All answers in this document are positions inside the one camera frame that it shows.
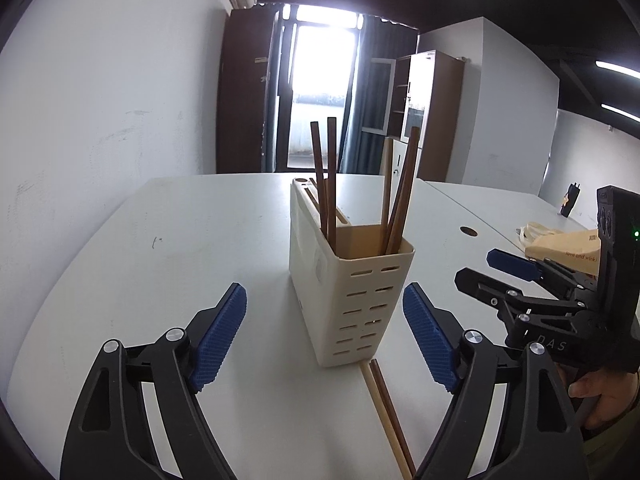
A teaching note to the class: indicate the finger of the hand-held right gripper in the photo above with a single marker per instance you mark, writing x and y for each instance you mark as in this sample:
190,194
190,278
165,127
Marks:
512,264
480,282

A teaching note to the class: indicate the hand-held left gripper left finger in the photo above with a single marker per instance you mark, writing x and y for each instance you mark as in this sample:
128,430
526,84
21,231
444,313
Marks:
220,335

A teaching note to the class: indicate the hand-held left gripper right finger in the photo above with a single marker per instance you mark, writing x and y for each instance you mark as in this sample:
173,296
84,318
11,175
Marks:
430,340

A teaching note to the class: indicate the cream plastic utensil holder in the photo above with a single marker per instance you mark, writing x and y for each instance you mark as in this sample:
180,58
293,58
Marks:
360,310

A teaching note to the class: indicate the dark brown wooden chopstick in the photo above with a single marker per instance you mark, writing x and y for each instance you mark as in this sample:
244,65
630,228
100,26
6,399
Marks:
407,170
331,160
390,405
318,160
315,202

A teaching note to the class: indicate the person's right forearm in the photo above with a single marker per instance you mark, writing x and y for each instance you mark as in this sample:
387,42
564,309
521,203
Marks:
615,450

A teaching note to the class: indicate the person's right hand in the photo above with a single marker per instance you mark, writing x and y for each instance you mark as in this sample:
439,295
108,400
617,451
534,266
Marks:
610,400

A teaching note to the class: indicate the cream cloth tote bag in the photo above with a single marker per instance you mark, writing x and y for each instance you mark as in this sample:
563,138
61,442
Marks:
532,232

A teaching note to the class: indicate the brown paper bag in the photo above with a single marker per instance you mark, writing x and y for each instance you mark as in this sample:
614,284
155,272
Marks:
565,250

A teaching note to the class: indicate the small black device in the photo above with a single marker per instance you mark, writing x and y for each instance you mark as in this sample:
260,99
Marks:
570,200

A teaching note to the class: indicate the brown cabinet with glass door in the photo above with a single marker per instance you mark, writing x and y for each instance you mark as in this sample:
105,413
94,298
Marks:
442,110

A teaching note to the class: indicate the ceiling strip light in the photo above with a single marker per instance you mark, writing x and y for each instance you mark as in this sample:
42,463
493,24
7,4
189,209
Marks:
617,68
620,111

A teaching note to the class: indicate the dark grey curtain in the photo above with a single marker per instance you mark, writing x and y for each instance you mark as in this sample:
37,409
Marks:
375,85

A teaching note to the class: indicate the dark brown wardrobe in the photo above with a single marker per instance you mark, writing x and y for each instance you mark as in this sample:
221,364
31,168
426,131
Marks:
245,110

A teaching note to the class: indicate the glass balcony door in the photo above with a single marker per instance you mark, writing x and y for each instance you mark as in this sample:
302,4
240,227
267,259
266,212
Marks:
320,70

